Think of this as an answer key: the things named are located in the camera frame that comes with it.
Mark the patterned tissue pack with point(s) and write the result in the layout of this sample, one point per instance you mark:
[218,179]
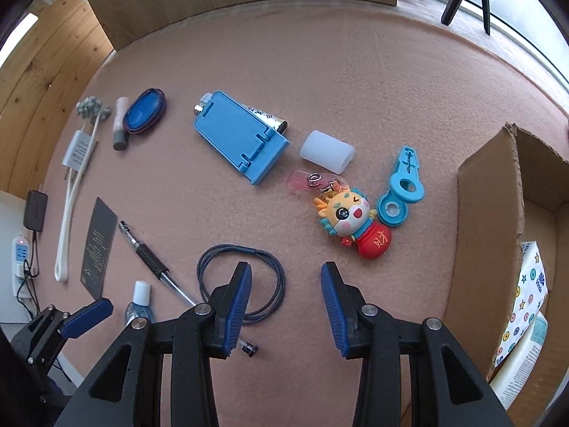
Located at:
[530,293]

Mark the translucent white cap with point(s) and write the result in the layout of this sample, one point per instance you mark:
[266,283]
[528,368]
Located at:
[327,151]

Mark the small pink bottle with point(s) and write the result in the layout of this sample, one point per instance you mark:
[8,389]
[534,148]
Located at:
[120,136]

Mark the small blue liquid bottle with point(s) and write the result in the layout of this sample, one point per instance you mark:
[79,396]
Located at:
[140,305]

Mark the pink table cloth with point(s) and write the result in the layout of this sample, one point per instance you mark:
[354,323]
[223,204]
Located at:
[375,77]

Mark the black card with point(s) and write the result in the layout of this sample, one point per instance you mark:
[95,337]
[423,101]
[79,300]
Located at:
[102,228]

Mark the white power strip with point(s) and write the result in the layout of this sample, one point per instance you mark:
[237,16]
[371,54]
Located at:
[20,254]

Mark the blue round container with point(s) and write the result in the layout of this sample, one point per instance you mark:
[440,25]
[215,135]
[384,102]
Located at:
[145,112]

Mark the black power adapter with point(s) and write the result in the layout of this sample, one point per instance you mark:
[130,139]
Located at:
[34,210]

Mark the cardboard box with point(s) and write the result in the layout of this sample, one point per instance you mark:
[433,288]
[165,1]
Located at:
[514,189]

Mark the light blue plastic clip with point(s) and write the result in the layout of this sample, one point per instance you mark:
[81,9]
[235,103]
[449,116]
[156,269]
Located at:
[405,188]

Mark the white blue lotion bottle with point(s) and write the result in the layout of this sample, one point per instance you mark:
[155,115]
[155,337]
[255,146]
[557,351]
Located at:
[515,371]

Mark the cartoon dragon keychain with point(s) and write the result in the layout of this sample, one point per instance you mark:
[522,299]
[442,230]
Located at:
[345,212]

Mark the white usb charger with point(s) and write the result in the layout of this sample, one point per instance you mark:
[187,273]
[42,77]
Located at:
[79,152]

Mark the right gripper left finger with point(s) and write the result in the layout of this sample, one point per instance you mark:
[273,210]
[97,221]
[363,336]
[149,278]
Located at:
[124,387]

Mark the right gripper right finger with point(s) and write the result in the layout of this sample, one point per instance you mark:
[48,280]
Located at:
[447,387]

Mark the blue phone stand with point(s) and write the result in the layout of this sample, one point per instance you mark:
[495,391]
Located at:
[250,145]

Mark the black gel pen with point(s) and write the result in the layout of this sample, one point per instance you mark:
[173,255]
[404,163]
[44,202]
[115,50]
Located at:
[154,264]

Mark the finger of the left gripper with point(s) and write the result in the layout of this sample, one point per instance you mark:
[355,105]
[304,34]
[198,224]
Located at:
[86,318]

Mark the white roller massager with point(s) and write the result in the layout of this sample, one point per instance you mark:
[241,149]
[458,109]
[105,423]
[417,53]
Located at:
[92,111]

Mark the pine wood panel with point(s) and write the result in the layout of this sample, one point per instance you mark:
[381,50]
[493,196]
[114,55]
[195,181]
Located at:
[41,82]

